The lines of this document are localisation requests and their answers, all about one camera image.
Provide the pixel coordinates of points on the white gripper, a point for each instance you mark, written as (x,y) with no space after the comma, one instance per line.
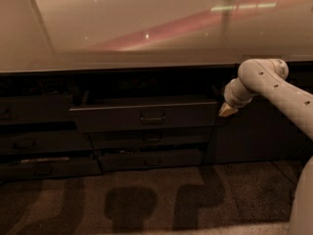
(232,98)

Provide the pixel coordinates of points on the dark drawer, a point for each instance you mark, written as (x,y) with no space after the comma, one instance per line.
(119,114)
(150,137)
(34,109)
(148,160)
(52,169)
(43,142)

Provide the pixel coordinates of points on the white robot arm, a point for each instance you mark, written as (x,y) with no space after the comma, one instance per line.
(267,77)

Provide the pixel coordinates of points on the dark cabinet door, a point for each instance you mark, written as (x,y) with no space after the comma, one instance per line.
(257,132)

